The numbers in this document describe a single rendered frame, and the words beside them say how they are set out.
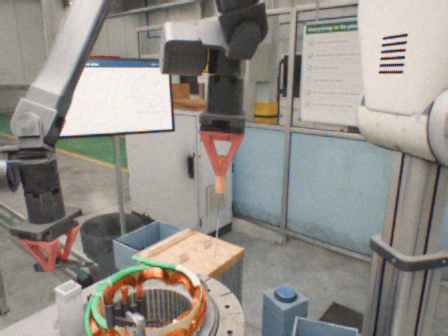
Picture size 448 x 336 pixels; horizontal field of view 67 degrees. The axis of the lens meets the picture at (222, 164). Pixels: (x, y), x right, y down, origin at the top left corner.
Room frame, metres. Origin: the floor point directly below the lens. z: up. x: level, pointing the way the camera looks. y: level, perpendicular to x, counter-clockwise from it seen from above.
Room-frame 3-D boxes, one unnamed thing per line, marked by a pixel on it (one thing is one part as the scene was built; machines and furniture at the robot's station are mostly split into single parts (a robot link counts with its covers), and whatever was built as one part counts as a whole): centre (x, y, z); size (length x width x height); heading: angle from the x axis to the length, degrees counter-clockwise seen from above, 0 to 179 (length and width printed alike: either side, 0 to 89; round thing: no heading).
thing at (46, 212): (0.54, 0.30, 1.28); 0.10 x 0.07 x 0.07; 161
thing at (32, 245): (0.55, 0.30, 1.21); 0.07 x 0.07 x 0.09; 71
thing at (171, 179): (3.23, 0.43, 0.60); 1.02 x 0.55 x 1.20; 50
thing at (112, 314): (0.37, 0.12, 1.21); 0.04 x 0.04 x 0.03; 56
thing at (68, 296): (0.45, 0.24, 1.14); 0.03 x 0.03 x 0.09; 56
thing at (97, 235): (2.04, 0.72, 0.39); 0.39 x 0.39 x 0.35
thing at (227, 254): (0.78, 0.08, 1.05); 0.20 x 0.19 x 0.02; 53
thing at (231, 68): (0.53, 0.00, 1.52); 0.07 x 0.06 x 0.07; 106
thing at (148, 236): (0.87, 0.20, 0.92); 0.17 x 0.11 x 0.28; 143
